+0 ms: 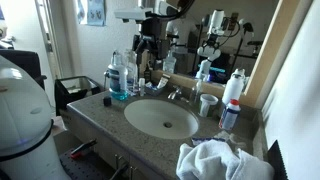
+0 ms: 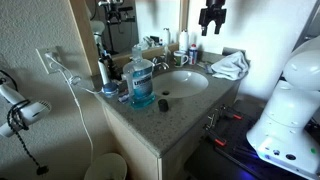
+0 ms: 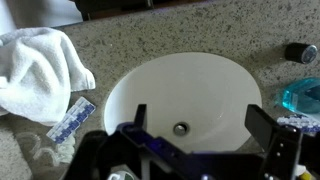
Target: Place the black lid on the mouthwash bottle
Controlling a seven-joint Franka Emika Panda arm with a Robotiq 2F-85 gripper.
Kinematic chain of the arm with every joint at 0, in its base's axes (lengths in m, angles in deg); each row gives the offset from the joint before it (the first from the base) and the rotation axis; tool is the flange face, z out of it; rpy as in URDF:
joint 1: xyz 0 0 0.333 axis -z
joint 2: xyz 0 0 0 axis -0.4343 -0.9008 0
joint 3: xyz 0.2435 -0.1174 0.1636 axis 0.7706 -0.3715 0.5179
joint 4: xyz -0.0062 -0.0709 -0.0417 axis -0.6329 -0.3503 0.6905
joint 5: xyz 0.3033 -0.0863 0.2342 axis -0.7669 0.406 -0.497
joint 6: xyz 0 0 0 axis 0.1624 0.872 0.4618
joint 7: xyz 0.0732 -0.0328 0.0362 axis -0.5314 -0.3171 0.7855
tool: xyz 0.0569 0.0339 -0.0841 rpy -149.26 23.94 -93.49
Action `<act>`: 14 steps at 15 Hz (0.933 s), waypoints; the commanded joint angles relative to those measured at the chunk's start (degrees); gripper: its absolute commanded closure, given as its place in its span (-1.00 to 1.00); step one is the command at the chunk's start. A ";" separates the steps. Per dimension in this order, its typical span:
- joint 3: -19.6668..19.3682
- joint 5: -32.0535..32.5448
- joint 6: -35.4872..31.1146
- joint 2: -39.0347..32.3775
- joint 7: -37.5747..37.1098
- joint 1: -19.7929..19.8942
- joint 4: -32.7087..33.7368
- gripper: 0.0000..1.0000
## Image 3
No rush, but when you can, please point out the blue white packet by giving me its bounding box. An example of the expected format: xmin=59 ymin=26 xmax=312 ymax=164
xmin=277 ymin=114 xmax=320 ymax=133

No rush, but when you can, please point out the metal sink drain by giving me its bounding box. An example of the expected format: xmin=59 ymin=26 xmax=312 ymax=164
xmin=173 ymin=122 xmax=189 ymax=136

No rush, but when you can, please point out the white towel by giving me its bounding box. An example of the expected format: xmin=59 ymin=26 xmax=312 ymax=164
xmin=0 ymin=27 xmax=96 ymax=126

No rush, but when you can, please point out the black bottle lid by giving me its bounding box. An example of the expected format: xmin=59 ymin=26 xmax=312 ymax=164
xmin=285 ymin=43 xmax=318 ymax=64

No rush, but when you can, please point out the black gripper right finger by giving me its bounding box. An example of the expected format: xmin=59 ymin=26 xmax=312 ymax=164
xmin=245 ymin=104 xmax=281 ymax=151

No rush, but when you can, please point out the blue mouthwash bottle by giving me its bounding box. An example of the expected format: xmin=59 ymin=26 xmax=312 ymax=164
xmin=276 ymin=77 xmax=320 ymax=114

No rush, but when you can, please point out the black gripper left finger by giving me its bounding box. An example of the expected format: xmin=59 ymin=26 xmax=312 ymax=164
xmin=134 ymin=104 xmax=147 ymax=130

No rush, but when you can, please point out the blue white blister pack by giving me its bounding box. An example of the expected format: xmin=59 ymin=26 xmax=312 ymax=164
xmin=46 ymin=97 xmax=96 ymax=144

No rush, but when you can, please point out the white oval sink basin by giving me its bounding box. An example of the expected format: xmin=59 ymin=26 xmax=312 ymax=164
xmin=104 ymin=52 xmax=262 ymax=152

